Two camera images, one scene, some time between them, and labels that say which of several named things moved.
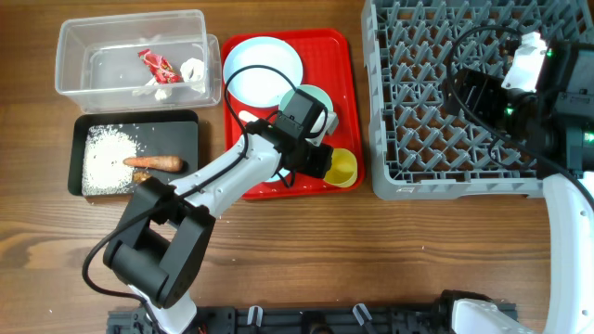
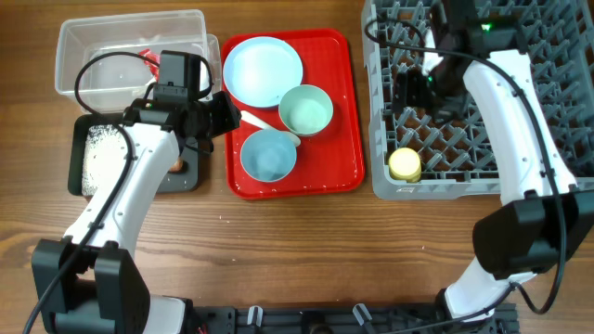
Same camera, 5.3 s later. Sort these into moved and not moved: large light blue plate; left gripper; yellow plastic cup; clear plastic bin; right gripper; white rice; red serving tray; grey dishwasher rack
Moved: left gripper; right gripper; yellow plastic cup
Not moved: white rice; large light blue plate; red serving tray; clear plastic bin; grey dishwasher rack
